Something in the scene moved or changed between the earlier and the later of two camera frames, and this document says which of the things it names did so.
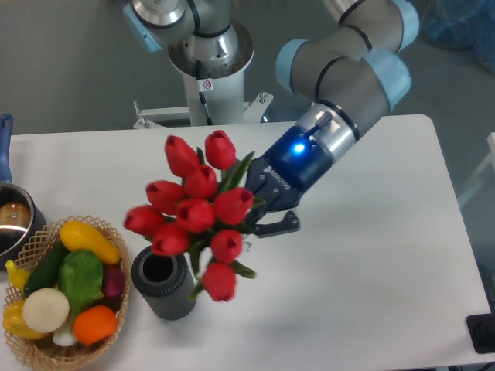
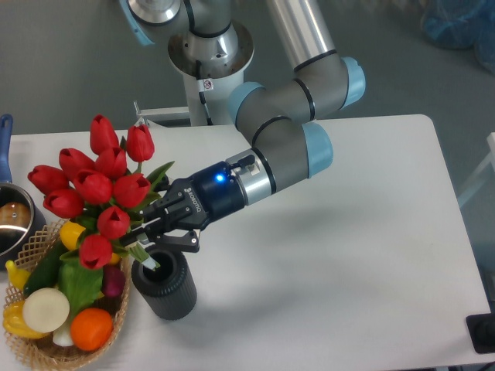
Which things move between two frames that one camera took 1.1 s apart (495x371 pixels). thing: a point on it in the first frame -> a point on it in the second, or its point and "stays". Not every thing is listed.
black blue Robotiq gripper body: [291, 165] -> [212, 195]
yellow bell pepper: [14, 321] stays
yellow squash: [80, 236] stays
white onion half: [46, 310] stays
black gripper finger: [290, 222] -> [154, 235]
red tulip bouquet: [204, 215] -> [109, 188]
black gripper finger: [258, 165] -> [160, 204]
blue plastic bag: [461, 25] stays
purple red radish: [114, 280] stays
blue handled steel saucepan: [22, 216] stays
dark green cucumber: [44, 273] stays
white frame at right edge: [489, 162] stays
